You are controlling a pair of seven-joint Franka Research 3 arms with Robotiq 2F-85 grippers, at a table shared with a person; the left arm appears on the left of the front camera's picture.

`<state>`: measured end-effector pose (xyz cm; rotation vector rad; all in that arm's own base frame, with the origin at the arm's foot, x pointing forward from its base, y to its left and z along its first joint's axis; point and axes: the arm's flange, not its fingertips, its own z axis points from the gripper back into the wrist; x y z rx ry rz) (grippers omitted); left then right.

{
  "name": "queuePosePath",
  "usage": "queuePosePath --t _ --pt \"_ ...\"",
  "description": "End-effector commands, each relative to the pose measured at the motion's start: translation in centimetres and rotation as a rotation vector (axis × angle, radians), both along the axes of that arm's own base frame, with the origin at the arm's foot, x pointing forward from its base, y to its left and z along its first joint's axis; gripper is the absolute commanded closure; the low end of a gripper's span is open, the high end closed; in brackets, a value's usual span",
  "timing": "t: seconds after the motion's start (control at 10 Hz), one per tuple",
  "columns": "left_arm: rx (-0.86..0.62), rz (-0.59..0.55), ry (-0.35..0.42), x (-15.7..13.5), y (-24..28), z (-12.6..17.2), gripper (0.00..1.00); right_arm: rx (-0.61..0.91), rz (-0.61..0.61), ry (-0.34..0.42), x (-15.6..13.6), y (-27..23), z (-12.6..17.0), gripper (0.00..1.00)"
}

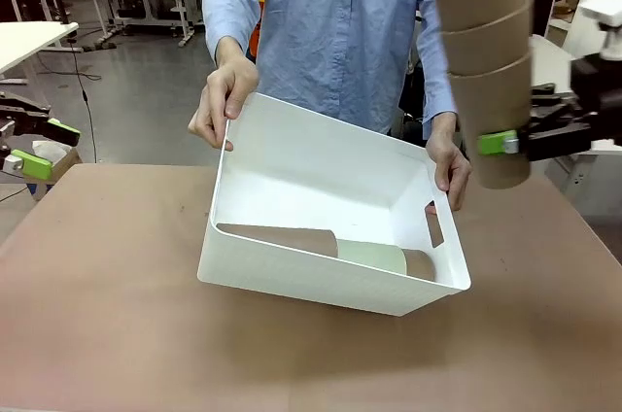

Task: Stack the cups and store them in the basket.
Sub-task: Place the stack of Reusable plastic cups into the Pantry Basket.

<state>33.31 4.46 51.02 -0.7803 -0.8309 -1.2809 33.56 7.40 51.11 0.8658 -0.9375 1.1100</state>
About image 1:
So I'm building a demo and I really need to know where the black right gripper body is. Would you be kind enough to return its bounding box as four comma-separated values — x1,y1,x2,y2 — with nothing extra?
569,52,622,142

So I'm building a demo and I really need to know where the tall pale green cup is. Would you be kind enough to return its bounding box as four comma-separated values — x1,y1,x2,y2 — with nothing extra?
333,238,407,277

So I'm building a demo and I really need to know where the white plastic basket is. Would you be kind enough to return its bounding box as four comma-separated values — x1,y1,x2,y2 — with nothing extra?
196,90,473,319

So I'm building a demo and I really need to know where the person's left forearm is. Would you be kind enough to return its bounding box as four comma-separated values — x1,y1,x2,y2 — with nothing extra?
420,17,462,139

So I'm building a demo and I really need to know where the person's right forearm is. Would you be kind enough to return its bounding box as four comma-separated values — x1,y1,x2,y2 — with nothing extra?
202,0,263,72

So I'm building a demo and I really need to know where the person's left hand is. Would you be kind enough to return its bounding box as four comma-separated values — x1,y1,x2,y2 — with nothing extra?
426,132,473,213

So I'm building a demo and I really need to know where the person's right hand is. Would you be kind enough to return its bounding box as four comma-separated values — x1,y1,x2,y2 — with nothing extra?
188,59,260,153

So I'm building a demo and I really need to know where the brown cardboard box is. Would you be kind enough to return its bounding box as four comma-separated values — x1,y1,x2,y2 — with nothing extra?
26,139,83,202

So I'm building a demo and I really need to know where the person in blue shirt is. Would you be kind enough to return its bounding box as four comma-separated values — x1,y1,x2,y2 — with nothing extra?
201,0,470,136

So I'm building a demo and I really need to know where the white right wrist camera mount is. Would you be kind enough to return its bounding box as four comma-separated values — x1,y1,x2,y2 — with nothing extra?
576,0,622,62

